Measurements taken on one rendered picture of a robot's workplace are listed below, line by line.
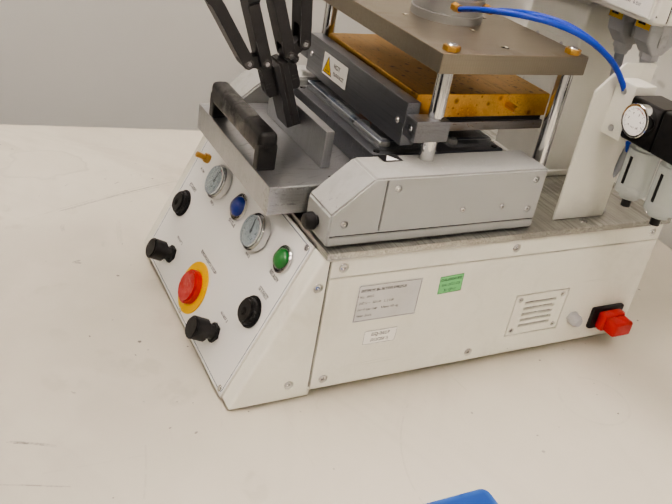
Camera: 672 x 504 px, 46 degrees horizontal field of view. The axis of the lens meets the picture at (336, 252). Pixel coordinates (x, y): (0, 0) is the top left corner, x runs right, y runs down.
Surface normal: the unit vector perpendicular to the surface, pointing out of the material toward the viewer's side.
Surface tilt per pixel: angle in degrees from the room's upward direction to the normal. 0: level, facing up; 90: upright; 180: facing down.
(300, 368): 90
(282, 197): 90
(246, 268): 65
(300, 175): 0
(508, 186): 90
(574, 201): 90
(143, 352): 0
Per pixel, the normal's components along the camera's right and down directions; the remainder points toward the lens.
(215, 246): -0.74, -0.28
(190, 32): 0.30, 0.51
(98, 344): 0.16, -0.86
